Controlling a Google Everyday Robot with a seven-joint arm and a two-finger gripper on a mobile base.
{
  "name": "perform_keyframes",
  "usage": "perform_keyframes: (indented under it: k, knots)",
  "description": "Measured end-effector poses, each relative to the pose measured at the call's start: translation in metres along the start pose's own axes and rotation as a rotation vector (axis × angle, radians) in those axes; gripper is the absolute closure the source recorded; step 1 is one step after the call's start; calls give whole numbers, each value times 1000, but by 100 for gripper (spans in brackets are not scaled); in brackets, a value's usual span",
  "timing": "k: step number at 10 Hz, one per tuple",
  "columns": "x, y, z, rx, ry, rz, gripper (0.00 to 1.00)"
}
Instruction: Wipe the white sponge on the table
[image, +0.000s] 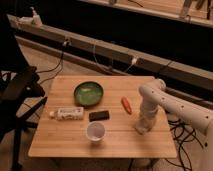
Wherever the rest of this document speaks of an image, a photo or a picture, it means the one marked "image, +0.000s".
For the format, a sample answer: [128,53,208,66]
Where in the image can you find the green bowl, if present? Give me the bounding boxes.
[74,81,104,107]

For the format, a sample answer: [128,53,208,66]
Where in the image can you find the white lying bottle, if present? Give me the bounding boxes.
[49,107,84,120]

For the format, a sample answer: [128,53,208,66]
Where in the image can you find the white pump bottle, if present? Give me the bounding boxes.
[31,7,42,27]

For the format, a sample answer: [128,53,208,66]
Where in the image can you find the wooden folding table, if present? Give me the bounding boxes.
[29,76,177,158]

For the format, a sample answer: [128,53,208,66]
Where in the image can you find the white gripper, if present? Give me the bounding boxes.
[139,107,157,127]

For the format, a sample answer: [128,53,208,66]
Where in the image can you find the orange carrot toy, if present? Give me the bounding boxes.
[121,97,132,114]

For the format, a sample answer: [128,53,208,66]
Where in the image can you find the black phone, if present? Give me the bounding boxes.
[89,111,110,122]

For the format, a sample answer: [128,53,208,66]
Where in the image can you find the white wall plug right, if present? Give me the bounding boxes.
[131,57,138,65]

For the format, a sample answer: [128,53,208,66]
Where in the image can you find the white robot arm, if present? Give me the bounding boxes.
[135,79,213,171]

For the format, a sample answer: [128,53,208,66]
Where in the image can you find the black floor cables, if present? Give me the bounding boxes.
[164,114,204,171]

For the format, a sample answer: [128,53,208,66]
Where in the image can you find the white paper cup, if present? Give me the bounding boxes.
[86,122,105,143]

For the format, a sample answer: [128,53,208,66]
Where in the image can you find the black office chair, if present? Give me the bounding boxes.
[0,11,47,171]

